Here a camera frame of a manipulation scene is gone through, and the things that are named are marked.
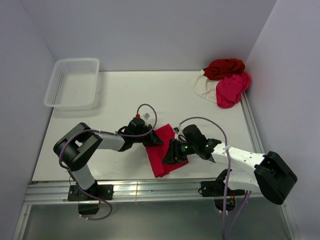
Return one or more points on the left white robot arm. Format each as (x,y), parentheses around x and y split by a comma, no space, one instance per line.
(77,147)

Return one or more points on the dark red t-shirt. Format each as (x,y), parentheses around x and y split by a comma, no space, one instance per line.
(223,68)

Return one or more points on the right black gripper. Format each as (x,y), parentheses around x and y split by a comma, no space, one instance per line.
(172,156)

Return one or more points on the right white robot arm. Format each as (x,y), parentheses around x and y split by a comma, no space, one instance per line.
(245,171)

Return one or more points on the white plastic mesh basket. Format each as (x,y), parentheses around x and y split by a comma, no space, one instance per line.
(73,84)

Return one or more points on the aluminium mounting rail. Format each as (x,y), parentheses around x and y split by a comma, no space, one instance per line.
(52,193)

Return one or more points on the pink t-shirt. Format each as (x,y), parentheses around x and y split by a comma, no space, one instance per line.
(229,90)

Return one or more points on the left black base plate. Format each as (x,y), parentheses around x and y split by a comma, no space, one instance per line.
(104,192)

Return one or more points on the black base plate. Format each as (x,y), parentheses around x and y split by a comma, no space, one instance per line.
(216,188)
(104,192)

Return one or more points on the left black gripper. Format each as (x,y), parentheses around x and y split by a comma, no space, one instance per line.
(154,140)

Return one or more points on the white t-shirt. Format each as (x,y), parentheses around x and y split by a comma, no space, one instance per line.
(204,87)

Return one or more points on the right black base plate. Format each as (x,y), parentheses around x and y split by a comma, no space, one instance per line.
(216,188)

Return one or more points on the bright red t-shirt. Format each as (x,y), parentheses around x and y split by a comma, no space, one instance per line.
(157,153)

